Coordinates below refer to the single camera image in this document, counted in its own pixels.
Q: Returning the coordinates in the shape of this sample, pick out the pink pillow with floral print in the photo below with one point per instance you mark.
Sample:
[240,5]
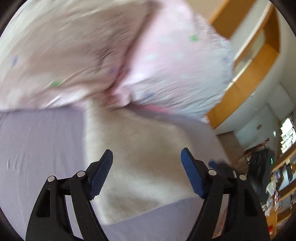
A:
[178,64]

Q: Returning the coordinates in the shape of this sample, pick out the beige cable-knit sweater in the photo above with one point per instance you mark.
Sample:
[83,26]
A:
[147,172]

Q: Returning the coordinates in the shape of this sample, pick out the pink pillow with tree print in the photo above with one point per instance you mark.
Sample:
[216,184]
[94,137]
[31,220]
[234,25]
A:
[55,53]

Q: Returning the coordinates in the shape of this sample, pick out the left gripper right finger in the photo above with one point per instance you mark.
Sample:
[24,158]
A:
[231,209]

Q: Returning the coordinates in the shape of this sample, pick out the wooden shelf unit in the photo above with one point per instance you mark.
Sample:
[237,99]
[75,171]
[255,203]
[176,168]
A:
[284,197]

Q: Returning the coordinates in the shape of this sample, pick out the wooden headboard frame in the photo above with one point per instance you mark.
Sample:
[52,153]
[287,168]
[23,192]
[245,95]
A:
[254,28]

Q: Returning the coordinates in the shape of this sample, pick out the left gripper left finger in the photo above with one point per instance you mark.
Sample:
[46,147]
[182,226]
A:
[49,219]

